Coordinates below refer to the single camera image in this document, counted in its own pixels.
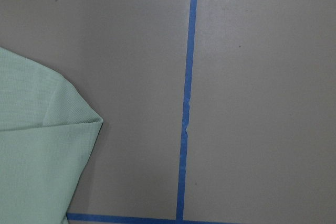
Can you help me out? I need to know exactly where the green long-sleeve shirt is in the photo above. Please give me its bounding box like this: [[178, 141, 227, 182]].
[[1, 49, 103, 223]]

